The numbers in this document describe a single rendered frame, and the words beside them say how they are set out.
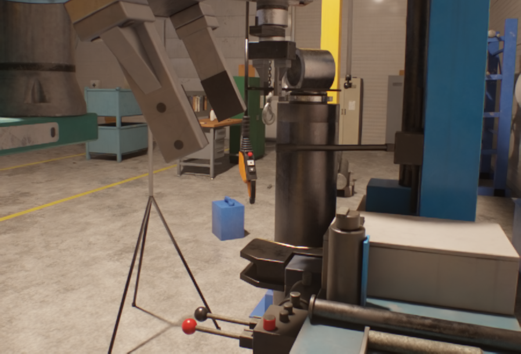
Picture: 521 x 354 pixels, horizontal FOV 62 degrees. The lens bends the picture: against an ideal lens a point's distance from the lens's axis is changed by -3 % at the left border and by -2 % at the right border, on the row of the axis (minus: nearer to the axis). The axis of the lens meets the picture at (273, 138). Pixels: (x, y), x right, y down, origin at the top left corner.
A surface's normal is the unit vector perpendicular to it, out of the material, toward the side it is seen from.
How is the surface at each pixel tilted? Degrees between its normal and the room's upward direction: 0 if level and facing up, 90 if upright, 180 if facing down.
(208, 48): 97
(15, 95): 70
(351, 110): 90
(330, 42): 90
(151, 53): 97
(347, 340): 0
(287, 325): 0
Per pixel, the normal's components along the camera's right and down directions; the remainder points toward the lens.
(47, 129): 0.96, 0.05
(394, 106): -0.31, 0.10
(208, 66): -0.11, 0.22
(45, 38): 0.64, 0.10
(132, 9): 0.91, -0.36
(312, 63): 0.40, -0.23
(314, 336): 0.02, -0.99
